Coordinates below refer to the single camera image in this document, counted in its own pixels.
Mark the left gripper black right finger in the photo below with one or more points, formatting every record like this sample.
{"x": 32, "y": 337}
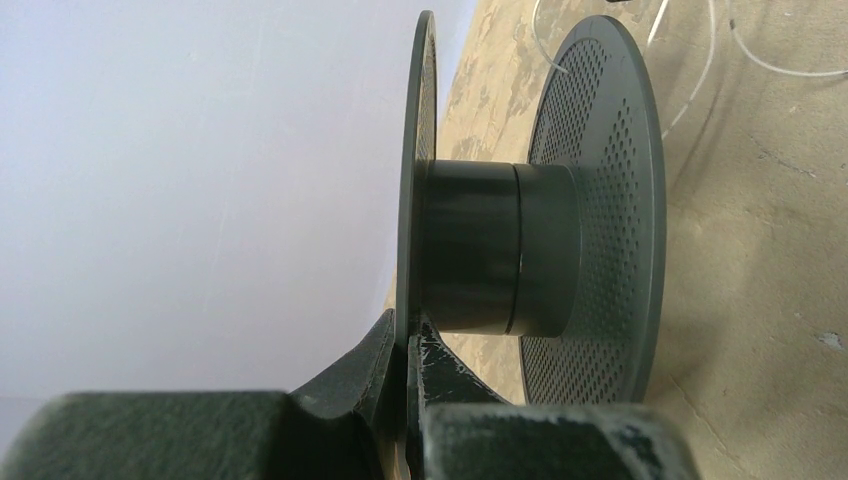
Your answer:
{"x": 459, "y": 428}

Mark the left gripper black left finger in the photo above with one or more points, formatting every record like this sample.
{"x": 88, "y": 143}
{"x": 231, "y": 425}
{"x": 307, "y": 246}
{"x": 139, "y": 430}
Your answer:
{"x": 322, "y": 430}

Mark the black cable spool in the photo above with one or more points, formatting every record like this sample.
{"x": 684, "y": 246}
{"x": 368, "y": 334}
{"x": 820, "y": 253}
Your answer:
{"x": 565, "y": 251}

